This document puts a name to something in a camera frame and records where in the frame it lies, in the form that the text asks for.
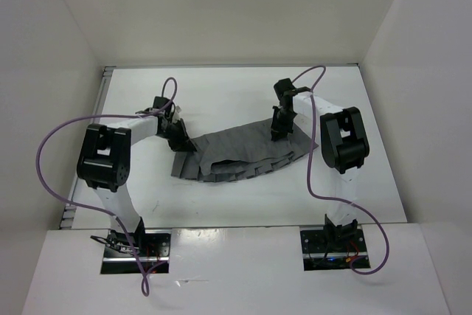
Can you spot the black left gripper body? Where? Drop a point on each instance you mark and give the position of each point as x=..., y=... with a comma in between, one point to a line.
x=167, y=131

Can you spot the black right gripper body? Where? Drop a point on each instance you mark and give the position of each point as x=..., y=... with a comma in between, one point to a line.
x=287, y=117

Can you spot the grey pleated skirt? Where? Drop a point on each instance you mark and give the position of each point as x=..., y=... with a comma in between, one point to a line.
x=239, y=153

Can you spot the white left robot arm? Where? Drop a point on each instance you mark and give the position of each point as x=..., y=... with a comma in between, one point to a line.
x=105, y=163

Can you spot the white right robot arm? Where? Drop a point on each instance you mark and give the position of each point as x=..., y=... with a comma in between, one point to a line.
x=344, y=146

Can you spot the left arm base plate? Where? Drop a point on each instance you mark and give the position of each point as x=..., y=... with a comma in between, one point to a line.
x=154, y=253

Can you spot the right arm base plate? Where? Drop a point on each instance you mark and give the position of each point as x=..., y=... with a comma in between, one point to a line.
x=319, y=254

